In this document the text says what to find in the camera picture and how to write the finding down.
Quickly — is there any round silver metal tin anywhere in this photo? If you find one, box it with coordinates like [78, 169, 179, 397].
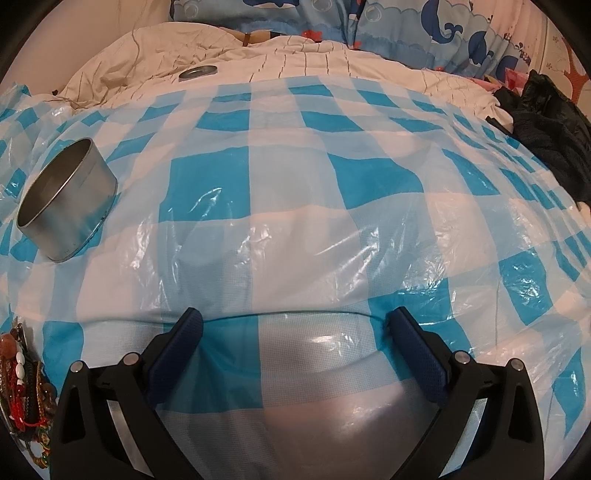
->
[17, 138, 118, 263]

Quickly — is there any blue white checkered plastic sheet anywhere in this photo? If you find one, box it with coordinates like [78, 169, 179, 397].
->
[1, 77, 590, 479]

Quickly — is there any black clothing pile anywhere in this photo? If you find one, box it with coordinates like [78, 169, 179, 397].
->
[494, 71, 591, 204]

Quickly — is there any blue whale print pillow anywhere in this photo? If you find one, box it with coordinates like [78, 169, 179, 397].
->
[169, 0, 550, 80]

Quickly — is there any brown box on bed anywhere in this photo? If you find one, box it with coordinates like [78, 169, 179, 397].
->
[223, 28, 277, 46]

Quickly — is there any pile of beaded bracelets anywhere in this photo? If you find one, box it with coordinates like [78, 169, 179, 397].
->
[0, 317, 59, 471]

